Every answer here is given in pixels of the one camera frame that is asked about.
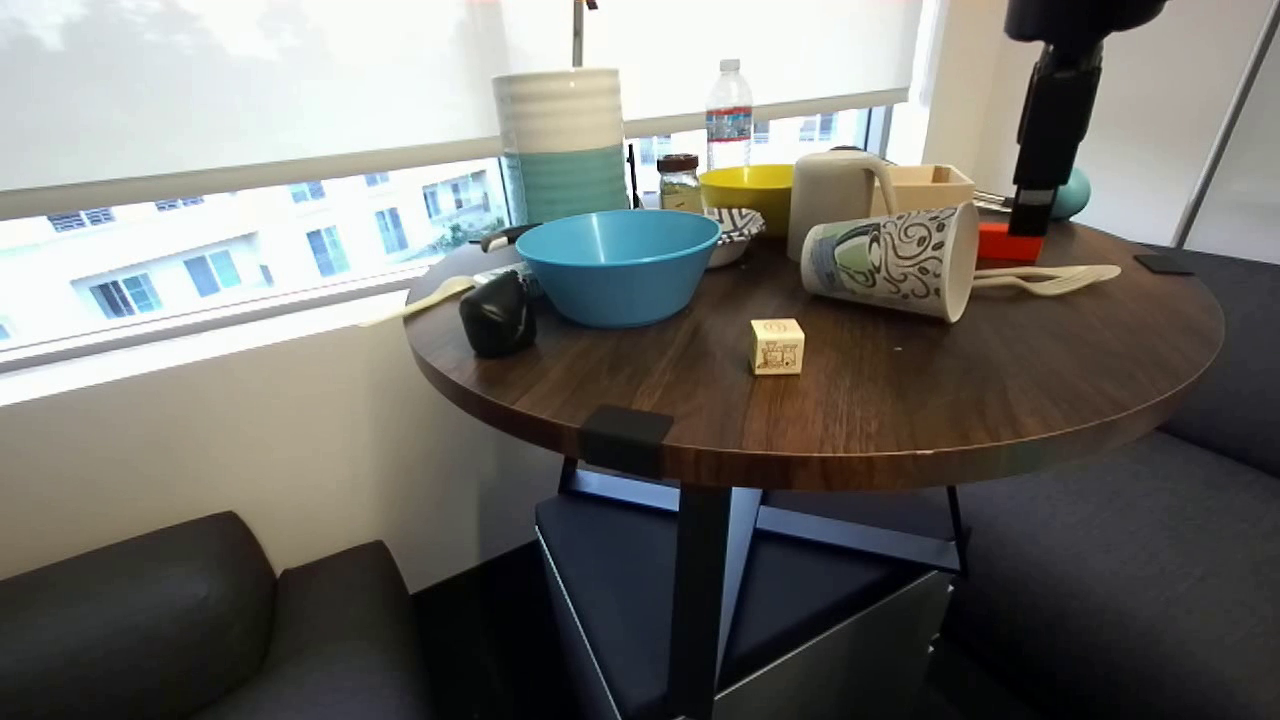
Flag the cream plastic spoon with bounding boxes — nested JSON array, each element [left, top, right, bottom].
[[973, 263, 1124, 285], [358, 275, 480, 329]]

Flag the grey sofa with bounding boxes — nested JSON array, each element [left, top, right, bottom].
[[940, 245, 1280, 720]]

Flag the red block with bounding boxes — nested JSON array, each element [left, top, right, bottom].
[[977, 221, 1047, 267]]

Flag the black tape patch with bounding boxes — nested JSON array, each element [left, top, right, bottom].
[[581, 404, 675, 480]]

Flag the dark grey ottoman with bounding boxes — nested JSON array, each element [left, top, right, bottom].
[[533, 488, 954, 720]]

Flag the white and teal ribbed lamp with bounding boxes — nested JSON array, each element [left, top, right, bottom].
[[491, 0, 630, 227]]

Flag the small glass spice jar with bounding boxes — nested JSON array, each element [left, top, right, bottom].
[[656, 153, 704, 215]]

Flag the clear plastic water bottle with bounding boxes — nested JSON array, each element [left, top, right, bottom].
[[705, 58, 755, 172]]

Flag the white ceramic pitcher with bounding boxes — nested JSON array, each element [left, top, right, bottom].
[[785, 147, 900, 263]]

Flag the dark grey armchair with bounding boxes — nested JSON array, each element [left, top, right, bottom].
[[0, 510, 436, 720]]

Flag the grey metal pole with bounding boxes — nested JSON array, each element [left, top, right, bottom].
[[1171, 0, 1280, 248]]

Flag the window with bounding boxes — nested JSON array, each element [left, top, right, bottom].
[[0, 105, 896, 373]]

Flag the white roller blind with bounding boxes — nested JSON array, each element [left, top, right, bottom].
[[0, 0, 926, 222]]

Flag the patterned paper bowl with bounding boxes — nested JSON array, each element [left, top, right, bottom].
[[704, 206, 768, 270]]

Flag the patterned paper cup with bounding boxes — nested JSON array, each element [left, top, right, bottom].
[[800, 201, 981, 324]]

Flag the yellow plastic bowl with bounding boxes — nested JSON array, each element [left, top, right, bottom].
[[698, 164, 797, 238]]

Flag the blue plastic bowl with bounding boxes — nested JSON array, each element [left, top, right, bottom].
[[515, 209, 723, 330]]

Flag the beige wooden box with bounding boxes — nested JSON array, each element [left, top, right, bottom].
[[871, 164, 977, 218]]

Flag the white picture dice block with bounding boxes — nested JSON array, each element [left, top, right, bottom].
[[750, 318, 806, 377]]

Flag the teal ball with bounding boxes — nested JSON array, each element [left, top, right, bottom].
[[1049, 166, 1092, 222]]

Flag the small black pouch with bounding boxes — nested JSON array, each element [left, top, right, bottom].
[[458, 269, 539, 360]]

